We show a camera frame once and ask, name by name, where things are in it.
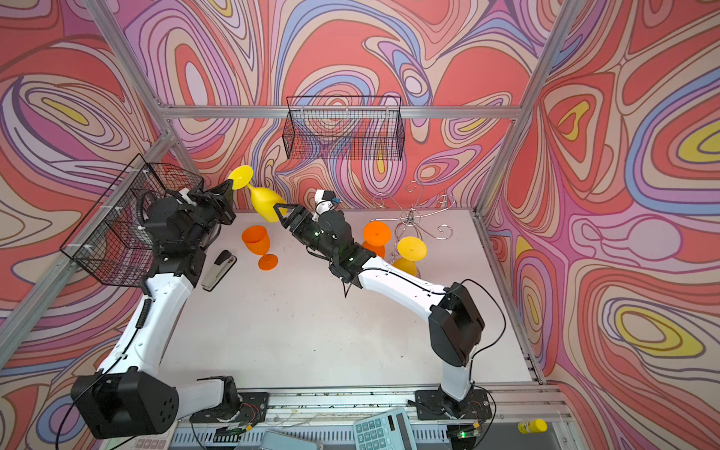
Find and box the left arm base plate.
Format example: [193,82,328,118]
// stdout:
[189,391,270,425]

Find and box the left black wire basket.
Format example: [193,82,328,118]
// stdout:
[60,155,204,287]

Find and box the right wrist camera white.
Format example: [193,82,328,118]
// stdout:
[314,189,341,216]

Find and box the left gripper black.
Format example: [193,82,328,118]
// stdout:
[181,179,234,252]

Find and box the orange wine glass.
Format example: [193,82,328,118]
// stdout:
[242,225,279,271]
[362,220,392,258]

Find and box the teal calculator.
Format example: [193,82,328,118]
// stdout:
[352,408,417,450]

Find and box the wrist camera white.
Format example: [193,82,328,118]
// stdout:
[178,189,197,206]
[314,189,341,216]

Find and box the white calculator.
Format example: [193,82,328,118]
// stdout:
[129,432,174,450]

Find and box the black wire basket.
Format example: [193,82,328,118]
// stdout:
[282,95,405,161]
[60,155,204,287]

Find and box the back black wire basket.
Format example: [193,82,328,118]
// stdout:
[282,95,405,161]

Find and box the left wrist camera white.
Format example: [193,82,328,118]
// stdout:
[178,189,197,206]

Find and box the yellow small bottle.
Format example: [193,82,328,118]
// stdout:
[517,419,549,435]

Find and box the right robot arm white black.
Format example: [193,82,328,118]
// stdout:
[273,204,486,419]

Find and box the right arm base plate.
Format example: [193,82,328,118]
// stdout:
[407,388,493,423]

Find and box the chrome wine glass rack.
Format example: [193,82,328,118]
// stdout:
[372,180,457,242]

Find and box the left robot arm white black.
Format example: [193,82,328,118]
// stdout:
[70,180,241,440]

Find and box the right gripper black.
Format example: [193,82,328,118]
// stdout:
[273,201,338,263]

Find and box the grey black stapler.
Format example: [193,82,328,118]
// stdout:
[202,249,237,292]

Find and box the yellow wine glass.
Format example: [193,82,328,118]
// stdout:
[228,165,285,223]
[392,236,428,277]

